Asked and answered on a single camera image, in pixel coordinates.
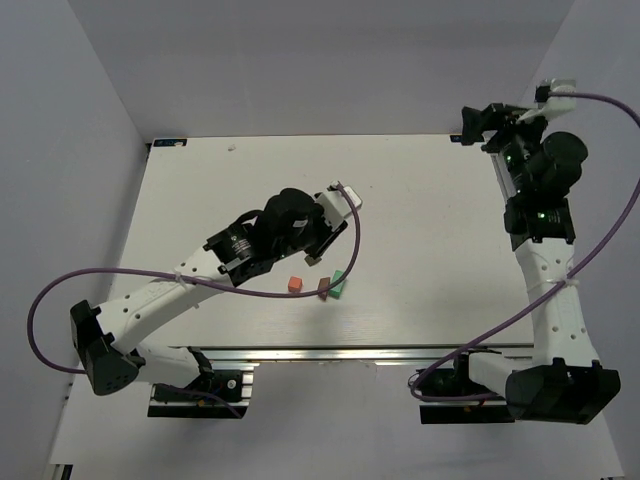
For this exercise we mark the olive roof wood block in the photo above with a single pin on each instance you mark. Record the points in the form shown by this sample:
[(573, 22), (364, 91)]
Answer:
[(312, 261)]

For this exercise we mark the blue label left corner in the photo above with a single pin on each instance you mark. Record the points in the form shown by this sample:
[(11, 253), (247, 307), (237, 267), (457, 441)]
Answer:
[(169, 143)]

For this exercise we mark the right side aluminium rail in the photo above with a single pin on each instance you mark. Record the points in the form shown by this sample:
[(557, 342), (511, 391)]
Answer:
[(504, 178)]

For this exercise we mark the salmon cube wood block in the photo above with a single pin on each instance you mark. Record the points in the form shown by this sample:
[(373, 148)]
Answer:
[(295, 285)]

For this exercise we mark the brown wood block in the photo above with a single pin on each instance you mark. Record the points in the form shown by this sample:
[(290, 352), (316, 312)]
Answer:
[(323, 288)]

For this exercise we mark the aluminium table edge rail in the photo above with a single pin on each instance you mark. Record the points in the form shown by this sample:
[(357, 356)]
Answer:
[(313, 354)]

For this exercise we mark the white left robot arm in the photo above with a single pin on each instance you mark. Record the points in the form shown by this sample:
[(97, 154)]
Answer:
[(111, 339)]

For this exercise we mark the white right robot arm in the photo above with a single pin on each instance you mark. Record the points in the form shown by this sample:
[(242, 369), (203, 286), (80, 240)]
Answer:
[(565, 381)]

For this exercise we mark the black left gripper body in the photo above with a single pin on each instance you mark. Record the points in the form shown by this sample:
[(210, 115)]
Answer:
[(329, 238)]

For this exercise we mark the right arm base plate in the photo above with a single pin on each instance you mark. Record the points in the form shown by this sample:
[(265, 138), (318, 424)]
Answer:
[(456, 403)]

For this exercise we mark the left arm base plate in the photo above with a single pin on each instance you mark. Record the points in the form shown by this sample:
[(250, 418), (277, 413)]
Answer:
[(225, 393)]

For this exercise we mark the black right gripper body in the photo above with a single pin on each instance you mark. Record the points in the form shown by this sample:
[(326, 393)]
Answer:
[(495, 126)]

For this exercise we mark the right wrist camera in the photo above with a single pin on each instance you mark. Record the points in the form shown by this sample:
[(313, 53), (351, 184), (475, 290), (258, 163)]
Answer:
[(553, 99)]

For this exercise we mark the green rectangular wood block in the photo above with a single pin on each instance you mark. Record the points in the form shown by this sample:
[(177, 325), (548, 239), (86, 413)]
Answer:
[(337, 285)]

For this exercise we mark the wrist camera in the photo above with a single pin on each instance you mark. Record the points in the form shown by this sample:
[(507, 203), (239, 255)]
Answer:
[(553, 99), (335, 205)]

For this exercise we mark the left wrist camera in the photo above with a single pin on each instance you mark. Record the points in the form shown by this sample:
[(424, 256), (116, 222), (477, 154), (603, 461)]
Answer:
[(335, 205)]

